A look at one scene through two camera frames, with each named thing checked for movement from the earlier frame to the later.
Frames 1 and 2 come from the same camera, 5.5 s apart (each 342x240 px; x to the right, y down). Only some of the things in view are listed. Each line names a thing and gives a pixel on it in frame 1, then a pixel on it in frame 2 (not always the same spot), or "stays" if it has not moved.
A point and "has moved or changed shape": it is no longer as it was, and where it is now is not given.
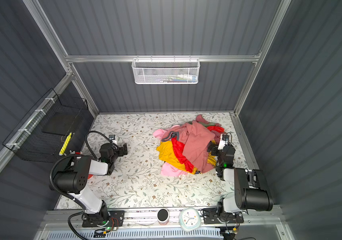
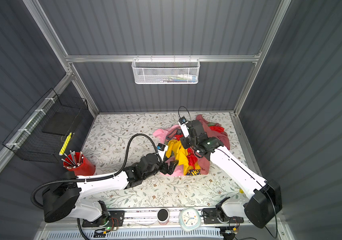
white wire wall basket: x=165 y=71 stays
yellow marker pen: x=65 y=144 stays
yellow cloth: x=167 y=154 has moved or changed shape
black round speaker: x=163 y=216 stays
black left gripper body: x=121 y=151 -> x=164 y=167
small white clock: x=189 y=219 stays
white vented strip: x=162 y=234 stays
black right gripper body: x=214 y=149 -> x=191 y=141
